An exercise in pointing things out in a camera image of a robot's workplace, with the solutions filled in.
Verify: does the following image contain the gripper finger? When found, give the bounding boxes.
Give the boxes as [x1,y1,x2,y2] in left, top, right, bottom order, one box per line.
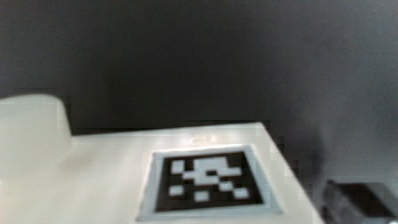
[324,180,398,224]

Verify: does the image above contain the white front drawer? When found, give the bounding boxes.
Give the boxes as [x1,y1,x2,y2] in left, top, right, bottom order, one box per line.
[0,94,324,224]

